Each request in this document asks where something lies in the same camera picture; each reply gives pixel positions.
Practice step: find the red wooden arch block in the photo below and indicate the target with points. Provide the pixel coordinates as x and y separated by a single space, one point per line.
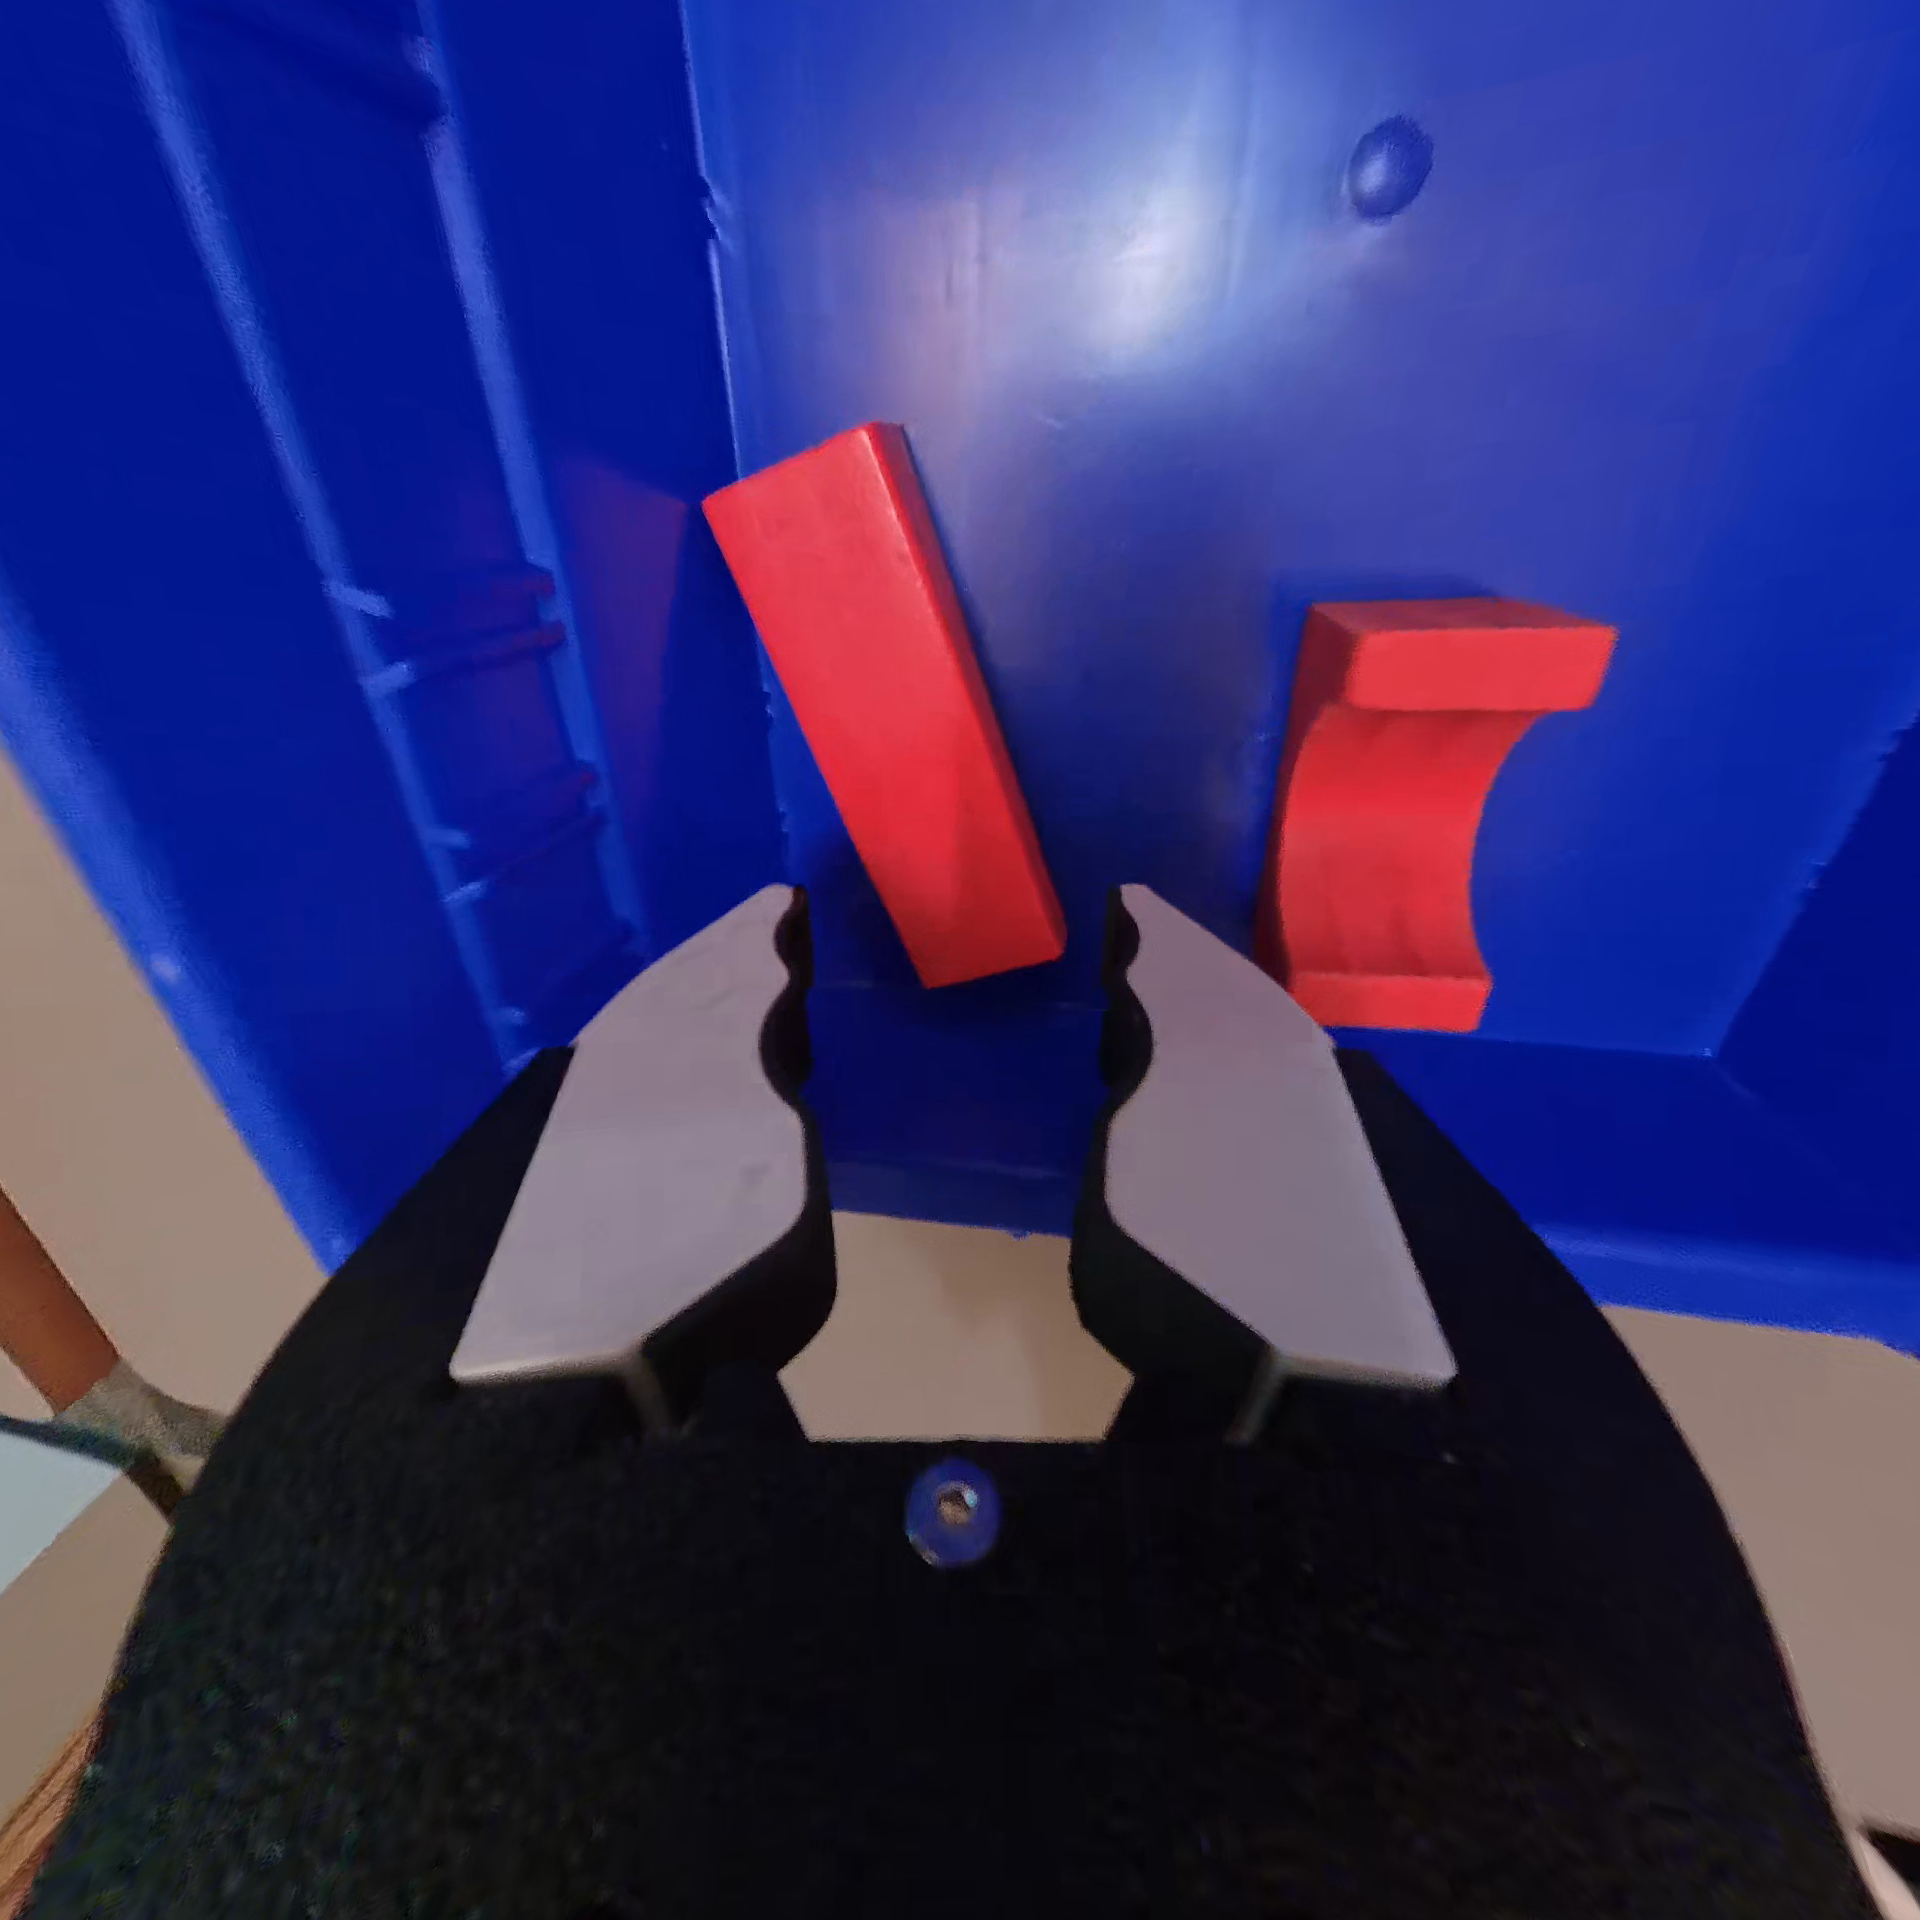
1381 840

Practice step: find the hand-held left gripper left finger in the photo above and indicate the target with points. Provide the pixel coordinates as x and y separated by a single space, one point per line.
661 1171

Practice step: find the blue plastic storage bin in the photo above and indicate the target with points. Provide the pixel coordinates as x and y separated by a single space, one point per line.
1202 301

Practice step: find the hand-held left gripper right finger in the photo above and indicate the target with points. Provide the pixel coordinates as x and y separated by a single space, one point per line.
1261 1184

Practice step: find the red rectangular wooden block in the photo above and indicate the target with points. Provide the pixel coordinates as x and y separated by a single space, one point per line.
886 704

